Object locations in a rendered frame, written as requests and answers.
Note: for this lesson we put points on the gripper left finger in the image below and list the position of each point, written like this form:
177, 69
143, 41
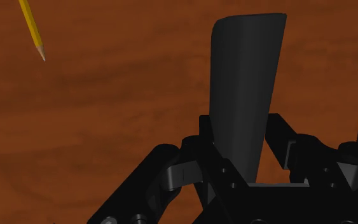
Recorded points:
163, 164

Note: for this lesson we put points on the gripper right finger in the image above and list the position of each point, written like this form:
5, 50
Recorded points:
315, 155

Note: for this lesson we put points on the dark grey slab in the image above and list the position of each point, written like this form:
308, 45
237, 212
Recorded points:
243, 93

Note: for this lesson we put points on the yellow pencil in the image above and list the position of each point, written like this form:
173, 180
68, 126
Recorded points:
32, 28

